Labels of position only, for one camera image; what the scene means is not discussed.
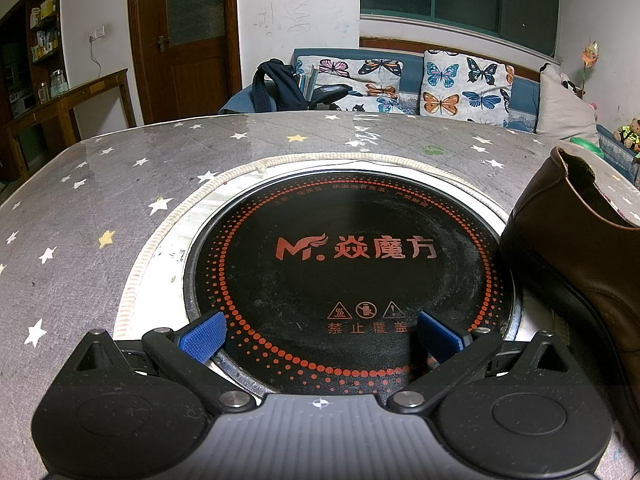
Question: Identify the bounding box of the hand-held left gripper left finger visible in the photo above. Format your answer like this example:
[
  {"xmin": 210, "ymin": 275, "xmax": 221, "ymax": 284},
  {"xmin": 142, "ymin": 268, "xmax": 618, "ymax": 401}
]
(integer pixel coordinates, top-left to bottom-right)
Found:
[{"xmin": 66, "ymin": 311, "xmax": 255, "ymax": 409}]

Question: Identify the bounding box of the wooden side table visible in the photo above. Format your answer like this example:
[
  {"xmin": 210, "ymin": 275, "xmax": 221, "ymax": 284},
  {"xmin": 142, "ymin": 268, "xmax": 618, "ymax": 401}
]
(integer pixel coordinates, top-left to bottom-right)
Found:
[{"xmin": 6, "ymin": 69, "xmax": 137, "ymax": 181}]

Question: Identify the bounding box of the square butterfly-print cushion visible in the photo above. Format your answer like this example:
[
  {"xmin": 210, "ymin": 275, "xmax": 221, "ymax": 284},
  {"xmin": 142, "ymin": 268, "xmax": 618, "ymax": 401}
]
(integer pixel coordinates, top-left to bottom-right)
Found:
[{"xmin": 419, "ymin": 50, "xmax": 515, "ymax": 128}]

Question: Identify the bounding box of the green round toy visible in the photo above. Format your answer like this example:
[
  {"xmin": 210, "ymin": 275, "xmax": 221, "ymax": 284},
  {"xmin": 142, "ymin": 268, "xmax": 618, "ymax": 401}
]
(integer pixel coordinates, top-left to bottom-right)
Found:
[{"xmin": 570, "ymin": 135, "xmax": 606, "ymax": 155}]

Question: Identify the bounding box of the round black induction cooktop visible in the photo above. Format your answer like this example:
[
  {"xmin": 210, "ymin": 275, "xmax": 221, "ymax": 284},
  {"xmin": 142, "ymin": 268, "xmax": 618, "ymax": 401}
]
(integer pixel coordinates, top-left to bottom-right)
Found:
[{"xmin": 182, "ymin": 160, "xmax": 523, "ymax": 396}]

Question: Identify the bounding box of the blue corner sofa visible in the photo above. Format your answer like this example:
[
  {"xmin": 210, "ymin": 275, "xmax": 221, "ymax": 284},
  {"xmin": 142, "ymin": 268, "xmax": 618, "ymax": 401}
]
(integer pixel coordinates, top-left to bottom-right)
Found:
[{"xmin": 219, "ymin": 47, "xmax": 640, "ymax": 186}]

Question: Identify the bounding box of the stack of books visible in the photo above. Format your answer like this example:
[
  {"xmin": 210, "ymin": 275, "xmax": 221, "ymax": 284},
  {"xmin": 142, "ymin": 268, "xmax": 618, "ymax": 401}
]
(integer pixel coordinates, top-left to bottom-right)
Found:
[{"xmin": 297, "ymin": 62, "xmax": 321, "ymax": 98}]

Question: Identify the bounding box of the brown wooden door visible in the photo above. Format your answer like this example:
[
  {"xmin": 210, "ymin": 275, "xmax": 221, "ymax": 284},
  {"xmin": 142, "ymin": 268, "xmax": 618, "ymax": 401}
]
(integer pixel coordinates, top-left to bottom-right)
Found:
[{"xmin": 127, "ymin": 0, "xmax": 243, "ymax": 126}]

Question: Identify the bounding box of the paper pinwheel flower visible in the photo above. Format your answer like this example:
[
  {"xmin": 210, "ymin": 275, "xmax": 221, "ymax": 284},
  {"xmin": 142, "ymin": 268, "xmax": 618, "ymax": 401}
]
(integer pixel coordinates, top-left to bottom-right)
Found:
[{"xmin": 580, "ymin": 40, "xmax": 601, "ymax": 88}]

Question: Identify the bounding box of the teddy bear in yellow vest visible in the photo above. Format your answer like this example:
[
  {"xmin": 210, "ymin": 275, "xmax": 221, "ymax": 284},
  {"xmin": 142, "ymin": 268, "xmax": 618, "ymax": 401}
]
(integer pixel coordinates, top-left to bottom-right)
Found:
[{"xmin": 612, "ymin": 117, "xmax": 640, "ymax": 151}]

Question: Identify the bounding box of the wooden shelf cabinet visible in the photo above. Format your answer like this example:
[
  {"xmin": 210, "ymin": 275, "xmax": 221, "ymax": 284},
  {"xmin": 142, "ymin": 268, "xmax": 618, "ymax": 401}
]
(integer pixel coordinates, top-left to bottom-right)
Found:
[{"xmin": 0, "ymin": 0, "xmax": 63, "ymax": 186}]

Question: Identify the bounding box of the dark blue backpack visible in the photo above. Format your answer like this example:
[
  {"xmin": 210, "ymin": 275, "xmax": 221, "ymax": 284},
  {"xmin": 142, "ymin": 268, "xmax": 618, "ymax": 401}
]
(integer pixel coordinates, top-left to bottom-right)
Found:
[{"xmin": 250, "ymin": 58, "xmax": 311, "ymax": 112}]

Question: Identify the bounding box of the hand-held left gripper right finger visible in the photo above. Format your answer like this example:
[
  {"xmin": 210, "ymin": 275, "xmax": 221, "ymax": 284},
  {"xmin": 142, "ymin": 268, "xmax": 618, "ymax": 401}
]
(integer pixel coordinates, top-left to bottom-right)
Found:
[{"xmin": 387, "ymin": 311, "xmax": 576, "ymax": 409}]

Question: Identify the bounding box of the brown leather shoe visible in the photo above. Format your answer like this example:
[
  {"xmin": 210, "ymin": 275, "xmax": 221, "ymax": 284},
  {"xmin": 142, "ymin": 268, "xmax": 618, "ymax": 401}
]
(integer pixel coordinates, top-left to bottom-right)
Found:
[{"xmin": 500, "ymin": 146, "xmax": 640, "ymax": 386}]

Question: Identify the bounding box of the black curved padded object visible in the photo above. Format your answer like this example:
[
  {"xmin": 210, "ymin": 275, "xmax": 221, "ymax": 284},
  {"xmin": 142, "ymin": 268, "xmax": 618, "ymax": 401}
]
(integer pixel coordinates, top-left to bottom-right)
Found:
[{"xmin": 307, "ymin": 85, "xmax": 351, "ymax": 108}]

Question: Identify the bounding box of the plain grey pillow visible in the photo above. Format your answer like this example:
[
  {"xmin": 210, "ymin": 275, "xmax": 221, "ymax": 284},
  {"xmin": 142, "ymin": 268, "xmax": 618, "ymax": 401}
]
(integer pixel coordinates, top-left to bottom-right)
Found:
[{"xmin": 536, "ymin": 64, "xmax": 600, "ymax": 147}]

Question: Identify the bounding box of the panda plush toy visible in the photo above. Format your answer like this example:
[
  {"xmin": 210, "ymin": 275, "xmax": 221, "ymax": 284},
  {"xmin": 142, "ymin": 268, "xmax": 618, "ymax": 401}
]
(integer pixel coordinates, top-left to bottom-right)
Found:
[{"xmin": 560, "ymin": 72, "xmax": 586, "ymax": 98}]

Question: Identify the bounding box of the long butterfly-print cushion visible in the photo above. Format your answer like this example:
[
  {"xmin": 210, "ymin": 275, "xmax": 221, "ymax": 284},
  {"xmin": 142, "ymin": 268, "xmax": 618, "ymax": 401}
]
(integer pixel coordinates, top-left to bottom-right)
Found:
[{"xmin": 294, "ymin": 56, "xmax": 405, "ymax": 113}]

